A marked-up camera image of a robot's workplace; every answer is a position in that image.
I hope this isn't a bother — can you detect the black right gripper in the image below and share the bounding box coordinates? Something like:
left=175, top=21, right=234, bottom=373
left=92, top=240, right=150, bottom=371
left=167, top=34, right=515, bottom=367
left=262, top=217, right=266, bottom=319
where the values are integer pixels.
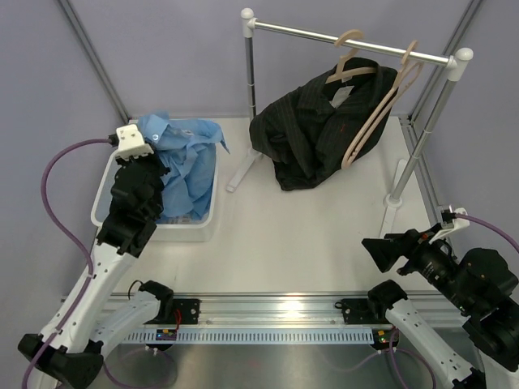
left=362, top=220, right=476, bottom=311

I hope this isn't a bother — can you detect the beige plastic hanger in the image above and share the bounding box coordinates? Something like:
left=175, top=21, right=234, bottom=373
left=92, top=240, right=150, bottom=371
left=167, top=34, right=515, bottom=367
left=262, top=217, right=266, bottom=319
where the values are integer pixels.
left=341, top=40, right=424, bottom=169

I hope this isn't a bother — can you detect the light blue shirt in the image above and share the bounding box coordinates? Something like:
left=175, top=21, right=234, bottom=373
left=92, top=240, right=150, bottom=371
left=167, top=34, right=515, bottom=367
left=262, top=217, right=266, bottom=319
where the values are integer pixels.
left=137, top=112, right=228, bottom=224

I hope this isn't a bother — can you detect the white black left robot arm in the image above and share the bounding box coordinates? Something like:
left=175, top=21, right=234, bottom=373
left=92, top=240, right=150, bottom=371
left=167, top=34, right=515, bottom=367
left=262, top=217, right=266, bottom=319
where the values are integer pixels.
left=18, top=155, right=175, bottom=388

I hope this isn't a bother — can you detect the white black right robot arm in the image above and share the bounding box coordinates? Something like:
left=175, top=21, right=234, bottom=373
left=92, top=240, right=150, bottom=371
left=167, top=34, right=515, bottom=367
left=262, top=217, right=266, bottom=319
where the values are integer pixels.
left=362, top=227, right=518, bottom=388

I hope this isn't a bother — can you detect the dark striped shirt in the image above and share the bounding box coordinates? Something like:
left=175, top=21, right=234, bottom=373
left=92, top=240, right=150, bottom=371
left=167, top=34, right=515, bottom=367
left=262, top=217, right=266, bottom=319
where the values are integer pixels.
left=249, top=58, right=397, bottom=191

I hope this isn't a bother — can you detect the beige hanger with dark shirt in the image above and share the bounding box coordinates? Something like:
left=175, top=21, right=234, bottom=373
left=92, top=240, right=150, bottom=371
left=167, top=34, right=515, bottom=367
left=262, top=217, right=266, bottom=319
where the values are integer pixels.
left=324, top=28, right=380, bottom=85

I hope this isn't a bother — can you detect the white plastic bin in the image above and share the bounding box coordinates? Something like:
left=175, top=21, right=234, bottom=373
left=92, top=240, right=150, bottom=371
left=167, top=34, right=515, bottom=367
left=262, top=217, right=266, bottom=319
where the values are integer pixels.
left=90, top=117, right=222, bottom=242

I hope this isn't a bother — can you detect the silver clothes rack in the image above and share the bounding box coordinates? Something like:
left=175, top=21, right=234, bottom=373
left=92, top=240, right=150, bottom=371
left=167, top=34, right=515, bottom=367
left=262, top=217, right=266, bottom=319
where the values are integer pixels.
left=226, top=8, right=474, bottom=236

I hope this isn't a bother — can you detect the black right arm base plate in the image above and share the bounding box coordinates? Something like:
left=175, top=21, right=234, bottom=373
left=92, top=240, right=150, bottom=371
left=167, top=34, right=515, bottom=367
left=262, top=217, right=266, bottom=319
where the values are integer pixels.
left=334, top=298, right=388, bottom=325

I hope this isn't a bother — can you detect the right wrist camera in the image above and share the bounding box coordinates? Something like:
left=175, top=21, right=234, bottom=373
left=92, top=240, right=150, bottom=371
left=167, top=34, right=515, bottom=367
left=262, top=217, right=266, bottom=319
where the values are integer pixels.
left=428, top=205, right=470, bottom=244

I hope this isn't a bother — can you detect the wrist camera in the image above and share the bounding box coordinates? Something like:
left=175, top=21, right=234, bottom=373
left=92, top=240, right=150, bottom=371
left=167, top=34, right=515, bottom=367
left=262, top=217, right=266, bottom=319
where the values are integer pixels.
left=114, top=124, right=154, bottom=160
left=428, top=205, right=470, bottom=244

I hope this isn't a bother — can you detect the white slotted cable duct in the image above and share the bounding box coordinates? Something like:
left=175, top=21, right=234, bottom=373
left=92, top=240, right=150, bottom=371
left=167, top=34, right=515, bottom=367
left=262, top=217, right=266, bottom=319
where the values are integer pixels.
left=122, top=328, right=375, bottom=345

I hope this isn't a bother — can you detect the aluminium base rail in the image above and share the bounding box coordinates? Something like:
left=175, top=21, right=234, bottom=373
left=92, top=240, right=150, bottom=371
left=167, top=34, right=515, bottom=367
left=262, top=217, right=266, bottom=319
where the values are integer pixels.
left=60, top=293, right=483, bottom=329

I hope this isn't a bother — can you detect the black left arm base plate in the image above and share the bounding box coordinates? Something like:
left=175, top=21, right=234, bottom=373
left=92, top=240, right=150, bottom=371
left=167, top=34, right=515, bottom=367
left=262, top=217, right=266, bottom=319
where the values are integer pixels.
left=146, top=298, right=200, bottom=325

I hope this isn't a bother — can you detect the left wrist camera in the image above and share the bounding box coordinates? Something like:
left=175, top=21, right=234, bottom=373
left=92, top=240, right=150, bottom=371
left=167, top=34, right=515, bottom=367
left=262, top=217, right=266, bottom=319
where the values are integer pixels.
left=114, top=124, right=154, bottom=160

